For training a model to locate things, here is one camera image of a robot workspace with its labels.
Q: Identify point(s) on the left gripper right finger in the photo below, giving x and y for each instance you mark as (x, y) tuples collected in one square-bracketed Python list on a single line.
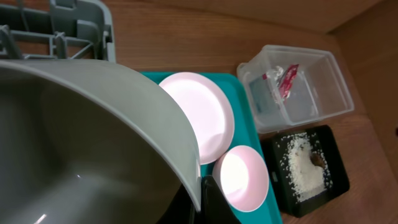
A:
[(214, 207)]

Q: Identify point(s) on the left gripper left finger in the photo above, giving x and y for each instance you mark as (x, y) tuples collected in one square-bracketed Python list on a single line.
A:
[(180, 211)]

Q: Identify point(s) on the pink small bowl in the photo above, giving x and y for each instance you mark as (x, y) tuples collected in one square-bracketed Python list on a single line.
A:
[(242, 175)]

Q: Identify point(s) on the pile of rice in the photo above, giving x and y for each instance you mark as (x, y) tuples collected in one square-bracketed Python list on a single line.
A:
[(304, 179)]

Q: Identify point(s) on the large white plate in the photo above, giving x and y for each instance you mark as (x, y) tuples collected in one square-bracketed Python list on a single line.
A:
[(208, 110)]

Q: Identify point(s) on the brown food chunk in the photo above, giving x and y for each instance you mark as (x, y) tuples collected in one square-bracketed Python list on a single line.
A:
[(317, 160)]

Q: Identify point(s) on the grey bowl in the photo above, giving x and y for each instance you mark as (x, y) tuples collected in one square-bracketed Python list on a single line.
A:
[(91, 141)]

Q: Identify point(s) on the red snack wrapper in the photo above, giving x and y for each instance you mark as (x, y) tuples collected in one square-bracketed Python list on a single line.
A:
[(286, 80)]

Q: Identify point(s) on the white tissue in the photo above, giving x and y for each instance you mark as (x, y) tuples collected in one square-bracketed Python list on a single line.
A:
[(274, 78)]

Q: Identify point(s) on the black waste tray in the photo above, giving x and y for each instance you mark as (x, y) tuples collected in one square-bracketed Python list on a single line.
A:
[(285, 200)]

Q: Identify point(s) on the grey dishwasher rack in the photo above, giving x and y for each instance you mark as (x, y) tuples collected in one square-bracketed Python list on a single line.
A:
[(71, 29)]

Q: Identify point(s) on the teal plastic tray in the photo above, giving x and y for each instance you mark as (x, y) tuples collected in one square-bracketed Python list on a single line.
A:
[(245, 134)]

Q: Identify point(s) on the clear plastic bin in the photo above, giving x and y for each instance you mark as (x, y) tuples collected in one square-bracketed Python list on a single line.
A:
[(319, 90)]

